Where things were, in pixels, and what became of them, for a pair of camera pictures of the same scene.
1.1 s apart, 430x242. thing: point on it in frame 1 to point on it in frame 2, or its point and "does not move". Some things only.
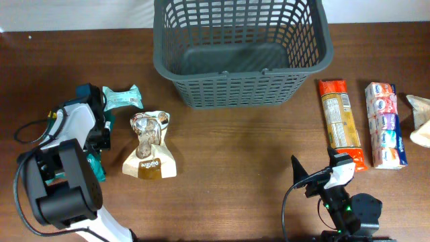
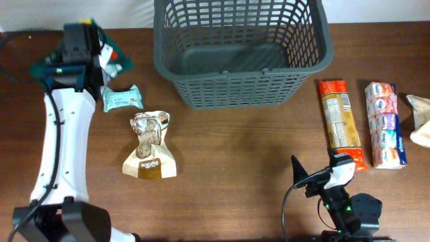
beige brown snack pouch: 150,159 does not move
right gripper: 316,185 does not move
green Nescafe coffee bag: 95,160 to 113,58
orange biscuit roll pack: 342,130 does not move
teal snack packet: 113,99 does not move
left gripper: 101,135 to 101,64
